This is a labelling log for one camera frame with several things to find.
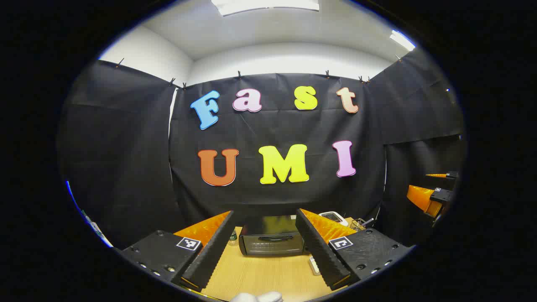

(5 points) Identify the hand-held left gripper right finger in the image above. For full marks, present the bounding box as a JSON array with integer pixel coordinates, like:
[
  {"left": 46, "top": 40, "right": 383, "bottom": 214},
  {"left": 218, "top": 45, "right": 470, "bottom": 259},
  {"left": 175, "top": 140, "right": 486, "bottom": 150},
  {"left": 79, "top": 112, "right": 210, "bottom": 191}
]
[{"left": 295, "top": 208, "right": 417, "bottom": 292}]

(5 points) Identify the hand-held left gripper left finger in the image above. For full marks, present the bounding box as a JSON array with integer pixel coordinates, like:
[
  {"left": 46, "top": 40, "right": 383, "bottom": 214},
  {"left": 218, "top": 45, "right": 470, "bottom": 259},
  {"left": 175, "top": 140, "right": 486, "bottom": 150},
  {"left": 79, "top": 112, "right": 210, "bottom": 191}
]
[{"left": 120, "top": 210, "right": 236, "bottom": 293}]

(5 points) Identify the black electric oven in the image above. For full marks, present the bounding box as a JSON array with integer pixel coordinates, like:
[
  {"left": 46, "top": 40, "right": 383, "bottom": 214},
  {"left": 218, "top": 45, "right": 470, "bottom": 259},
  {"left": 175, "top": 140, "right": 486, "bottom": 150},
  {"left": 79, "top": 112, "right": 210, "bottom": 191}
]
[{"left": 238, "top": 215, "right": 306, "bottom": 257}]

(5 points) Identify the white toaster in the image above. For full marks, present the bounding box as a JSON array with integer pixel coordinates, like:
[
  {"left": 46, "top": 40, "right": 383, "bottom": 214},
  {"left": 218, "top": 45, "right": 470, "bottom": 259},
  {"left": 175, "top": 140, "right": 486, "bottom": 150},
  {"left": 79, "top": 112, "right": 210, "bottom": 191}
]
[{"left": 319, "top": 211, "right": 349, "bottom": 227}]

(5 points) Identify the black backdrop cloth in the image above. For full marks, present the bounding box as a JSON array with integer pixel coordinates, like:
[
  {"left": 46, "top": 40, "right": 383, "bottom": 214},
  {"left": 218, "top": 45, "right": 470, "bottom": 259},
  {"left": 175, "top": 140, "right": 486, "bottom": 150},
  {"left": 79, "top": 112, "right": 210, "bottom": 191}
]
[{"left": 57, "top": 48, "right": 466, "bottom": 248}]

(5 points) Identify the ceiling light panel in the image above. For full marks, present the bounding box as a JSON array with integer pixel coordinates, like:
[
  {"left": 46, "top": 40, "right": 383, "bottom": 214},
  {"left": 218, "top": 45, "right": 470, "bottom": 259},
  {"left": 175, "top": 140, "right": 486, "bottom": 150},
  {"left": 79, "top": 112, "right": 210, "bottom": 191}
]
[
  {"left": 211, "top": 0, "right": 320, "bottom": 17},
  {"left": 389, "top": 30, "right": 416, "bottom": 52}
]

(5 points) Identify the row of black cloth clips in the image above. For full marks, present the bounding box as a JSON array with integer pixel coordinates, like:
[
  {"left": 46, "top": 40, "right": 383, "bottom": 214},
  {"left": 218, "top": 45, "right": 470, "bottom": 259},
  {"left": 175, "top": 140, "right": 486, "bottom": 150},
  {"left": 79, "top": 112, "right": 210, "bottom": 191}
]
[{"left": 115, "top": 54, "right": 403, "bottom": 89}]

